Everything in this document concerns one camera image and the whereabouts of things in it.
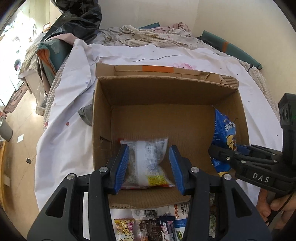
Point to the black plastic bag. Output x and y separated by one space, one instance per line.
81 18

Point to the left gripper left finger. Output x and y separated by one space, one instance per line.
105 181

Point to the teal orange cushion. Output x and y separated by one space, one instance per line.
228 48

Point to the grey waste bin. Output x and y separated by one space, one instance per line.
5 130

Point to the blue white snack packet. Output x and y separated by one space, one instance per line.
172 229

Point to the dark brown snack packet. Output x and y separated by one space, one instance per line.
149 229

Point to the blue cartoon snack bag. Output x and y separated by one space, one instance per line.
224 137

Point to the brown cardboard box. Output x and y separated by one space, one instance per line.
137 102

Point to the teal orange folded blanket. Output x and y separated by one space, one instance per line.
50 56

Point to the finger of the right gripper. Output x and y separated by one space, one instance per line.
243 149
222 158

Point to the yellow pink candy packet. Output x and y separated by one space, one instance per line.
124 229

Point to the clear white snack bag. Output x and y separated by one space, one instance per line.
144 170

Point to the person's right hand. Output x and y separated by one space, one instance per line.
265 209

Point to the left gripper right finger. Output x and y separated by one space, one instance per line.
192 181

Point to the beige crumpled blanket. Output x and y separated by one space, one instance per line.
176 35

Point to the grey cloth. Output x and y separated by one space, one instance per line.
86 114

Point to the white printed bed sheet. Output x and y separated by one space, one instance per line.
65 146

